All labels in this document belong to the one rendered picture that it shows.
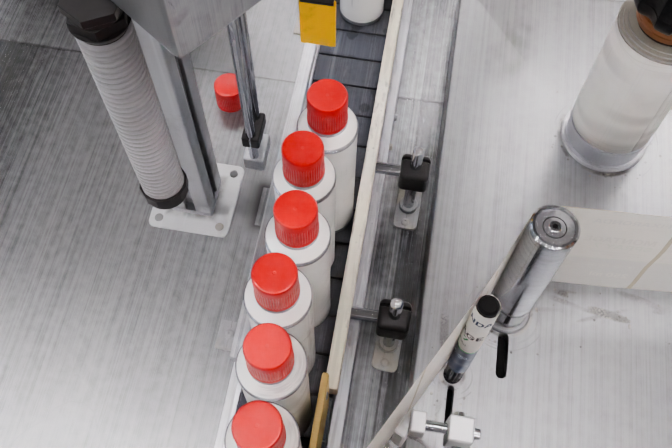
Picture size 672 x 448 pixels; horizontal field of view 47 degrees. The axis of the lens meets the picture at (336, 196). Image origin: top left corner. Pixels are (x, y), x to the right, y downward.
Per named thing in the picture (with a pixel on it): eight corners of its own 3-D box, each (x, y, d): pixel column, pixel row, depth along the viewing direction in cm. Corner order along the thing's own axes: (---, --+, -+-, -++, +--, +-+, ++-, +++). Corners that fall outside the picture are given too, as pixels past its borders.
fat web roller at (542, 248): (527, 337, 73) (585, 258, 57) (479, 330, 74) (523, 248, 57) (530, 293, 75) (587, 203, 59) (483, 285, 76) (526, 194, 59)
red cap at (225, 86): (211, 105, 91) (207, 89, 88) (225, 84, 93) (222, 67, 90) (236, 116, 91) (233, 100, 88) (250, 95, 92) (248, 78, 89)
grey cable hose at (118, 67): (183, 215, 57) (113, 27, 39) (137, 208, 58) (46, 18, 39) (195, 175, 59) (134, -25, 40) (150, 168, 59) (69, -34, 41)
